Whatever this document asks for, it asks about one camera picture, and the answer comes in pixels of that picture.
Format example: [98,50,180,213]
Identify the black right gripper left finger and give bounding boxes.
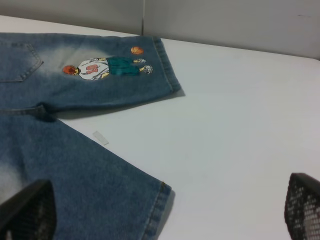
[0,179,56,240]

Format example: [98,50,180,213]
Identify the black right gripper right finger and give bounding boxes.
[284,173,320,240]

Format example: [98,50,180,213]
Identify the children's blue denim shorts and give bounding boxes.
[0,32,181,240]

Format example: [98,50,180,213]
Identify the clear tape piece far right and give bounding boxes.
[92,131,109,146]

